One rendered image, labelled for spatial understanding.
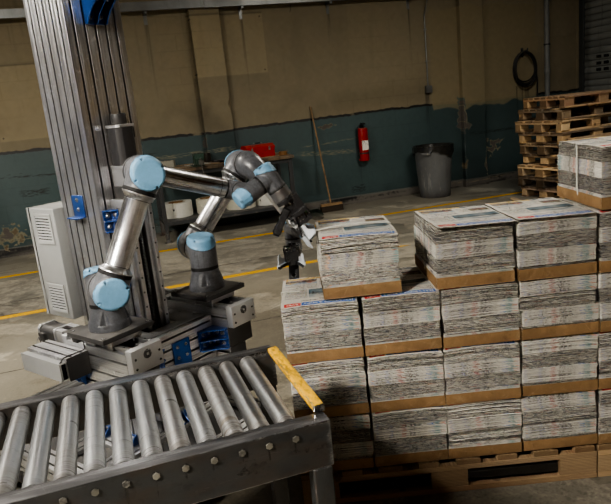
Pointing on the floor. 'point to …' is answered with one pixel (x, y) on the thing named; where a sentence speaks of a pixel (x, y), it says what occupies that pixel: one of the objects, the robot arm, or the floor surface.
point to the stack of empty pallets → (554, 114)
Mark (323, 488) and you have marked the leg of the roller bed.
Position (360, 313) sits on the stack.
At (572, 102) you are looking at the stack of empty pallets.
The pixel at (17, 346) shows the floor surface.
